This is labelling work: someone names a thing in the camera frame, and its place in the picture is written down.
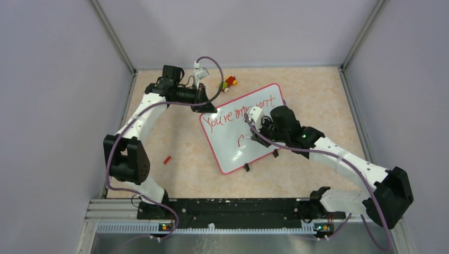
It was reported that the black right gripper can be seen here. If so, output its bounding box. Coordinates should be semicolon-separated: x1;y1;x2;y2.
251;116;289;148

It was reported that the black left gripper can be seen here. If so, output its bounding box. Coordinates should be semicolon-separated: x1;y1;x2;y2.
174;83;218;113

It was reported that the pink framed whiteboard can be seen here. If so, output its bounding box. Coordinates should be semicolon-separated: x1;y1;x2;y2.
199;83;285;174

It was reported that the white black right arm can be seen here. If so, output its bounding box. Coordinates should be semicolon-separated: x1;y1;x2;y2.
244;105;414;229

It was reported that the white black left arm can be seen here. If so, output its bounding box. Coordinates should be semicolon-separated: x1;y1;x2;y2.
103;63;217;219

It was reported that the colourful toy car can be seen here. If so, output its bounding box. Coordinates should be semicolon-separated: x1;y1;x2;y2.
219;76;237;93

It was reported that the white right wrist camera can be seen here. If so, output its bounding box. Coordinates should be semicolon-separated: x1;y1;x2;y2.
246;106;265;131

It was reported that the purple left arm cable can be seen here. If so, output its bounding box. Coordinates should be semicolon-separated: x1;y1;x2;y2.
104;56;225;242

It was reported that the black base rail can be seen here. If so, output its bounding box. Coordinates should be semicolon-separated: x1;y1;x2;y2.
137;198;346;229

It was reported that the grey cable duct strip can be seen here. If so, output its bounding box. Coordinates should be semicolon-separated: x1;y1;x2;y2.
96;222;316;234

